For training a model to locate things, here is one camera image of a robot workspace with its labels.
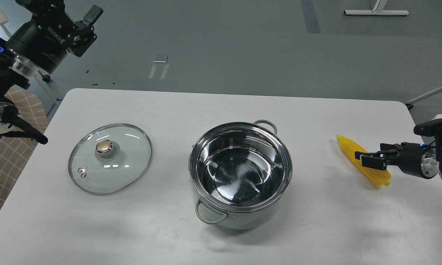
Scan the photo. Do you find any white desk leg base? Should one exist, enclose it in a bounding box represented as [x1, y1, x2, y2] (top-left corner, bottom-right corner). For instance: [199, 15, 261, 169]
[343, 0, 409, 17]

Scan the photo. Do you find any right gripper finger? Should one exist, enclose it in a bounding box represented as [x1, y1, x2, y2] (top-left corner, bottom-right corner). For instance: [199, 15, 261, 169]
[360, 155, 399, 170]
[355, 143, 404, 159]

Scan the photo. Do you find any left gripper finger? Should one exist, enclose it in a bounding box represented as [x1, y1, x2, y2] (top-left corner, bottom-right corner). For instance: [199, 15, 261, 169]
[16, 0, 68, 28]
[68, 5, 103, 57]

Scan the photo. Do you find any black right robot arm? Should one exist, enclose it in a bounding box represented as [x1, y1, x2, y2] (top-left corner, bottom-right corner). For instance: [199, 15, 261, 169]
[354, 119, 442, 179]

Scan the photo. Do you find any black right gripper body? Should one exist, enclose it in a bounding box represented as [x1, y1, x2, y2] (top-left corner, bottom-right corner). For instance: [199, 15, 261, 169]
[398, 143, 436, 179]

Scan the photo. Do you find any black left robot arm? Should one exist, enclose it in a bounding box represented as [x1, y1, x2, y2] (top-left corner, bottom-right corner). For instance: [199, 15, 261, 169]
[0, 0, 103, 144]

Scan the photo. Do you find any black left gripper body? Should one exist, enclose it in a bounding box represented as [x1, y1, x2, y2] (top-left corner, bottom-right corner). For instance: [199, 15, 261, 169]
[6, 20, 74, 74]

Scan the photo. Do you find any stainless steel pot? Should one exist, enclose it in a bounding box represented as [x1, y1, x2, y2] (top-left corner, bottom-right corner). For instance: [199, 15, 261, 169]
[188, 120, 293, 230]

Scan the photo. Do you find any glass pot lid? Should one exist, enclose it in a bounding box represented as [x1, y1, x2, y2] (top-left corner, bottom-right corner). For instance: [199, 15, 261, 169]
[68, 123, 152, 195]

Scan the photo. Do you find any beige checkered cloth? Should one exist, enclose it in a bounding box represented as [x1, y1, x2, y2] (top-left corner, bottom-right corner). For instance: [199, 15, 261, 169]
[0, 88, 49, 210]

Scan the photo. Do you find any yellow corn cob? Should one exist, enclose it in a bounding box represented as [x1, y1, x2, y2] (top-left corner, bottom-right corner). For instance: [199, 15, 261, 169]
[336, 135, 391, 187]

